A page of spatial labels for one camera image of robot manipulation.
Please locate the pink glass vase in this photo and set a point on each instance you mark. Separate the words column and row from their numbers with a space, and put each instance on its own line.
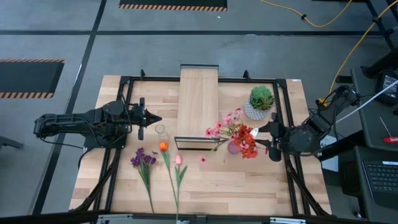
column 232, row 148

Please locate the black device with screen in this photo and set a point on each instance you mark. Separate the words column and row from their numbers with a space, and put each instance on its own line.
column 388, row 87

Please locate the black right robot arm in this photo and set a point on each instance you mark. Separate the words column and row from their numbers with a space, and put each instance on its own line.
column 303, row 140

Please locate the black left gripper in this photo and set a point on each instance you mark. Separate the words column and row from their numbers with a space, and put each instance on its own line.
column 138, row 116

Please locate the black crossbar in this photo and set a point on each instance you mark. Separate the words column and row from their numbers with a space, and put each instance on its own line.
column 46, row 219

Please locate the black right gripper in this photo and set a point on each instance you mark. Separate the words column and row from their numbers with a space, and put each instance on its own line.
column 281, row 138

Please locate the wooden shelf black frame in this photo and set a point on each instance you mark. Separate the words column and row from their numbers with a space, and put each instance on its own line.
column 197, row 102

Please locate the orange tulip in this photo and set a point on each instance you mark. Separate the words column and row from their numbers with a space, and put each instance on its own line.
column 163, row 146

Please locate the white rod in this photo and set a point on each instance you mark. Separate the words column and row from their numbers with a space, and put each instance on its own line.
column 373, row 97

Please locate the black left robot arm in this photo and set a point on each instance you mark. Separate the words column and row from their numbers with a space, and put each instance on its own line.
column 77, row 121

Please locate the black laptop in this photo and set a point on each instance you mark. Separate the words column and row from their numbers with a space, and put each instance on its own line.
column 382, row 177

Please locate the clear glass vase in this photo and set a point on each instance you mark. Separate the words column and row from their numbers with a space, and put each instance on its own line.
column 161, row 135

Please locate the pink tulip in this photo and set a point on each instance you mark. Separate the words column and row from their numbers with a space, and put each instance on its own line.
column 178, row 160

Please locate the white paper sheet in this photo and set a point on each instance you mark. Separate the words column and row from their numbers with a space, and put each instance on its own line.
column 331, row 165

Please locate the black mat with hazard stripes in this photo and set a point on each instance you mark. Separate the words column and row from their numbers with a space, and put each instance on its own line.
column 174, row 2
column 28, row 77

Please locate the red flower bunch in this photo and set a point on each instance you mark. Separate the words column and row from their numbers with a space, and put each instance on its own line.
column 245, row 140

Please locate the gray chair base leg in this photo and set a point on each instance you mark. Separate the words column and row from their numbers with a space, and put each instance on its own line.
column 9, row 142

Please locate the green succulent in patterned pot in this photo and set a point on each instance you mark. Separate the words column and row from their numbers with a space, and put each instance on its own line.
column 261, row 98

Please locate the silver metal bracket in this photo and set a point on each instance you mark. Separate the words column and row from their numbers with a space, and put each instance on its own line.
column 115, row 217
column 287, row 221

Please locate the dark gray side table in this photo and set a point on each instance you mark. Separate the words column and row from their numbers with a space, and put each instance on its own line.
column 357, row 186
column 367, row 130

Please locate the black stand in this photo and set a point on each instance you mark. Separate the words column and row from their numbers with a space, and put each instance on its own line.
column 381, row 67

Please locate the purple flower bunch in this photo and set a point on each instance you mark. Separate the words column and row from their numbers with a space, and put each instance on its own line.
column 141, row 158

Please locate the white label sticker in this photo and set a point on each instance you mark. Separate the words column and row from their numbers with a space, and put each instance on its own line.
column 296, row 80

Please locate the pink blossom flower spray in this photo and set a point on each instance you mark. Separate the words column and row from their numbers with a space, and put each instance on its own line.
column 209, row 133

